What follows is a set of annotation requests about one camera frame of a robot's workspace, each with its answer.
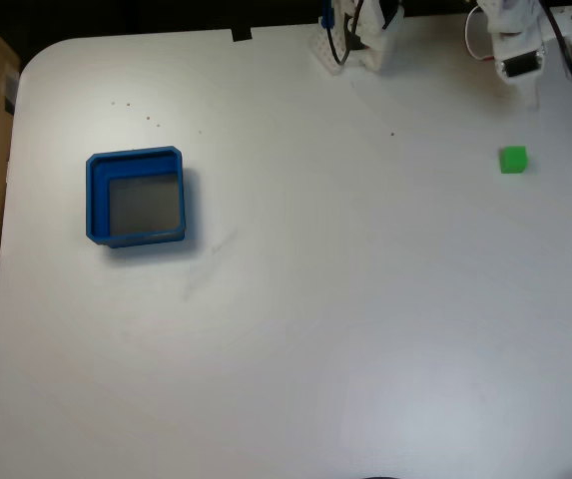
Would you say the green cube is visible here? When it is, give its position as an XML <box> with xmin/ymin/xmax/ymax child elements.
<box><xmin>499</xmin><ymin>145</ymin><xmax>529</xmax><ymax>175</ymax></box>

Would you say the blue clamp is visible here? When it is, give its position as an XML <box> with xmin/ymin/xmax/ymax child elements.
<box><xmin>318</xmin><ymin>0</ymin><xmax>336</xmax><ymax>31</ymax></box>

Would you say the black camera cable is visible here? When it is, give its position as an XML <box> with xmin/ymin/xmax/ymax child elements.
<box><xmin>323</xmin><ymin>0</ymin><xmax>572</xmax><ymax>92</ymax></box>

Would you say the red white servo wire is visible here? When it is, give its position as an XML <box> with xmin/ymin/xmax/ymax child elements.
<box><xmin>464</xmin><ymin>5</ymin><xmax>497</xmax><ymax>62</ymax></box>

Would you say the blue square box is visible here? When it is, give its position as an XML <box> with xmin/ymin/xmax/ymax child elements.
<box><xmin>85</xmin><ymin>145</ymin><xmax>188</xmax><ymax>249</ymax></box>

